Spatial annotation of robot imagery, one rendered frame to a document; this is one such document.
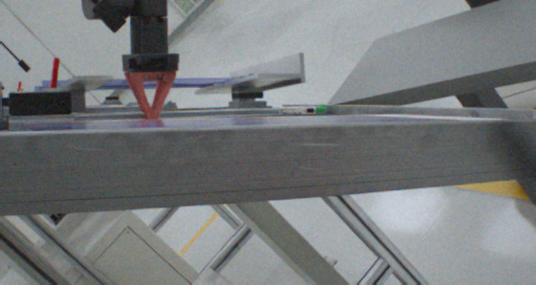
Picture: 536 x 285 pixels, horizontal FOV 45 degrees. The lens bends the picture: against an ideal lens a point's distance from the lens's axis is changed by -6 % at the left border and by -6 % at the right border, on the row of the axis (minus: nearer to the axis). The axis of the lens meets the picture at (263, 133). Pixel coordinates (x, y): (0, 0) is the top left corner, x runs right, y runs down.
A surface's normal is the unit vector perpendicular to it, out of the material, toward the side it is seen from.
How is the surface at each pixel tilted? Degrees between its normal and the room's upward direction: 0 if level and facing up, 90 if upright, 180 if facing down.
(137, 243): 90
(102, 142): 90
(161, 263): 90
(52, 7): 90
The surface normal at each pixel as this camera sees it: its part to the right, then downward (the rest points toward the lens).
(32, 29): 0.39, 0.04
